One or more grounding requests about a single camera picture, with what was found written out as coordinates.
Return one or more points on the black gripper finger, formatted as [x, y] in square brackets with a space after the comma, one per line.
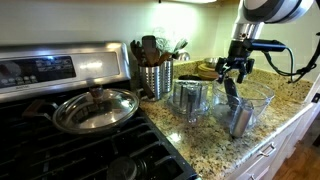
[224, 66]
[246, 66]

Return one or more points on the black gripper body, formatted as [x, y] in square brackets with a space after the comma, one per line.
[238, 51]

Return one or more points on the steel blade with dark hub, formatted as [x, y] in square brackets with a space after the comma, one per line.
[230, 91]

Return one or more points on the clear food processor bowl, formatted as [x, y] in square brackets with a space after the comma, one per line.
[261, 96]

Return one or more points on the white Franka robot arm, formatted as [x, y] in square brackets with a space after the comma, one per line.
[266, 10]

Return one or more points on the small steel bowl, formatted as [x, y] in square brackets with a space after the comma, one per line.
[210, 62]

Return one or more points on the small black skillet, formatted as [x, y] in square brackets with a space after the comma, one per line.
[188, 77]

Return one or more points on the steel ladle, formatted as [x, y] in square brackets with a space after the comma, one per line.
[184, 56]

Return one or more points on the black slotted utensil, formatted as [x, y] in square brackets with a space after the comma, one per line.
[180, 45]

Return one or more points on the narrow perforated steel utensil holder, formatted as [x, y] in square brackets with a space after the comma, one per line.
[167, 76]

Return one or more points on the light wooden spoon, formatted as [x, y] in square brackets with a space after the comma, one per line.
[164, 58]

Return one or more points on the under-cabinet light strip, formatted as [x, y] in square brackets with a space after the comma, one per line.
[193, 1]

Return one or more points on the wide perforated steel utensil holder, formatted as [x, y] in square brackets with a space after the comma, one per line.
[151, 81]

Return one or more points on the dark wooden spatula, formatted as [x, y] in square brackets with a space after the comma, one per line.
[150, 48]

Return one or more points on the base cabinet with drawers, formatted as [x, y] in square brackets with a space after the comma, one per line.
[283, 146]

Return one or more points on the stainless steel gas stove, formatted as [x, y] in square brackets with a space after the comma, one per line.
[50, 66]

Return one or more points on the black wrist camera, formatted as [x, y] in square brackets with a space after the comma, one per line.
[266, 45]

